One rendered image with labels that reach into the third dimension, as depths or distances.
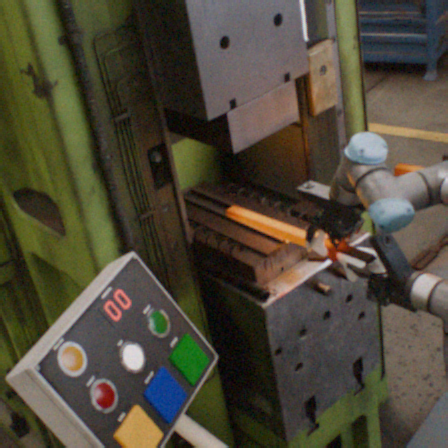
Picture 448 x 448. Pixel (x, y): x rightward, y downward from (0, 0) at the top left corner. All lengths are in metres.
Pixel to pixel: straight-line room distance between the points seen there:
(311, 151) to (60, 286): 0.76
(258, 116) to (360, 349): 0.77
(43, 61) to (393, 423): 1.76
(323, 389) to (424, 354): 0.97
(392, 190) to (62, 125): 0.64
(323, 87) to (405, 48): 3.47
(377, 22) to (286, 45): 3.76
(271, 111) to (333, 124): 0.41
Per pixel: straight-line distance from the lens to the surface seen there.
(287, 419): 1.96
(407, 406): 2.74
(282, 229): 1.78
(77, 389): 1.29
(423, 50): 5.34
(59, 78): 1.47
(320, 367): 1.97
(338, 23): 1.98
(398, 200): 1.41
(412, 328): 3.05
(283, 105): 1.66
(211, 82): 1.51
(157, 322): 1.43
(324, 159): 2.02
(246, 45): 1.55
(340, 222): 1.60
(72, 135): 1.51
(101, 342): 1.34
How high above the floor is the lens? 1.94
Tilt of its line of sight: 30 degrees down
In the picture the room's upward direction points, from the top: 11 degrees counter-clockwise
